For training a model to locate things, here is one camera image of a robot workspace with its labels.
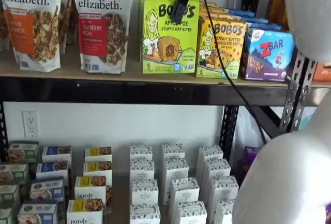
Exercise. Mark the wooden shelf board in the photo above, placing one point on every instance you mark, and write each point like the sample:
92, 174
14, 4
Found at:
77, 75
322, 84

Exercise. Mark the red label granola bag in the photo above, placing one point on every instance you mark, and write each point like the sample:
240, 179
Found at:
103, 32

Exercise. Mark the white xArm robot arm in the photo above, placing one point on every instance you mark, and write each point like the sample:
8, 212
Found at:
284, 182

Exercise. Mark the white cartons group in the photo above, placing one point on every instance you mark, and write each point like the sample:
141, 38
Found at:
120, 182

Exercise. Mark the white wall outlet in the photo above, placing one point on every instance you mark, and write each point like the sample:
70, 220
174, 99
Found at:
30, 124

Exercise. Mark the orange label granola bag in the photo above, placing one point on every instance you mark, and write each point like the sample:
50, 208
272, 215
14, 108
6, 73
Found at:
31, 27

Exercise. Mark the green Bobo's apple pie box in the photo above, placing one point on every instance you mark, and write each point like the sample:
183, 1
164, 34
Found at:
165, 43

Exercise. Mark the green small granola box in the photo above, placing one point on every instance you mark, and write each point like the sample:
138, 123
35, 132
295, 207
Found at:
5, 216
14, 173
9, 195
23, 151

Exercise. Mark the blue Zbar snack box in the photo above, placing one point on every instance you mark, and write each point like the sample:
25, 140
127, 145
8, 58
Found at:
263, 26
256, 19
240, 12
266, 61

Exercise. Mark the purple snack box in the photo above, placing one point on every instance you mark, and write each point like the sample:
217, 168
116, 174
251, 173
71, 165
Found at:
328, 213
249, 162

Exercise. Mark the black metal shelving rack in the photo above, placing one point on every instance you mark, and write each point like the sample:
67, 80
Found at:
129, 90
307, 74

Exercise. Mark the yellow small granola box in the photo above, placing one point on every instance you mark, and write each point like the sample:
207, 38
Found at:
90, 189
98, 154
85, 212
97, 169

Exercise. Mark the purely elizabeth granola bag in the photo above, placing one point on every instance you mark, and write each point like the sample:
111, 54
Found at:
62, 27
72, 22
3, 27

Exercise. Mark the blue small granola box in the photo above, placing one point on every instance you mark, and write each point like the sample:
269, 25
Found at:
51, 171
57, 152
37, 212
46, 189

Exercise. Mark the white plastic sheet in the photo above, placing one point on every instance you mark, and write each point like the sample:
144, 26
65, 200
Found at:
245, 131

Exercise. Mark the orange snack box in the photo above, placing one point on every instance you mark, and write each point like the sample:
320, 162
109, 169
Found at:
279, 9
322, 72

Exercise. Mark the yellow Bobo's peanut butter box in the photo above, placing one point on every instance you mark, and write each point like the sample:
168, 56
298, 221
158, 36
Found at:
205, 4
222, 53
207, 18
205, 11

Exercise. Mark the white organic pantry box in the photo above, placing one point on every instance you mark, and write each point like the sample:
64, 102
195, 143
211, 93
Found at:
177, 169
144, 215
223, 213
142, 169
217, 168
173, 151
210, 152
223, 190
141, 151
191, 213
144, 191
184, 191

